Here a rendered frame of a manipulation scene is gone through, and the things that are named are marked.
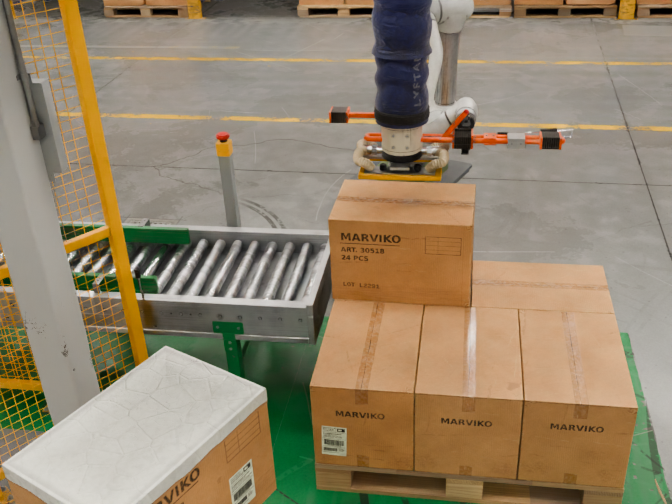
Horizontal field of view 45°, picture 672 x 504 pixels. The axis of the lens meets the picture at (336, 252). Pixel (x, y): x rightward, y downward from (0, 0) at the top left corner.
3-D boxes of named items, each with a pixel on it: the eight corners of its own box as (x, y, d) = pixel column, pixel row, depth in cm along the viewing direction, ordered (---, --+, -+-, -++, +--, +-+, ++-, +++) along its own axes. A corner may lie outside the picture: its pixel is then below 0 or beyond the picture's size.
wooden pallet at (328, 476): (316, 489, 333) (314, 463, 325) (350, 345, 418) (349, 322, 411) (619, 516, 314) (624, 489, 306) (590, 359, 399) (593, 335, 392)
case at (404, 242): (332, 298, 358) (327, 219, 338) (347, 254, 391) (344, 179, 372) (468, 307, 347) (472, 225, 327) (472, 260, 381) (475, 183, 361)
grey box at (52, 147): (5, 171, 262) (-19, 82, 248) (13, 165, 267) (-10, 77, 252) (62, 173, 259) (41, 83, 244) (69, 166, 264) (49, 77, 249)
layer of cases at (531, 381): (315, 463, 326) (309, 385, 306) (350, 322, 411) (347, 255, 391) (623, 488, 307) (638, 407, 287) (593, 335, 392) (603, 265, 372)
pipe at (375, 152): (358, 169, 331) (357, 156, 328) (365, 146, 353) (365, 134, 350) (441, 171, 326) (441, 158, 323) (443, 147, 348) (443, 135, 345)
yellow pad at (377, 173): (357, 179, 331) (357, 168, 329) (360, 169, 340) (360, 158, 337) (441, 181, 326) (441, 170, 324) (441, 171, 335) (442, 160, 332)
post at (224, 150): (236, 310, 452) (215, 143, 402) (239, 303, 457) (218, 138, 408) (248, 310, 450) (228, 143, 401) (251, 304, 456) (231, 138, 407)
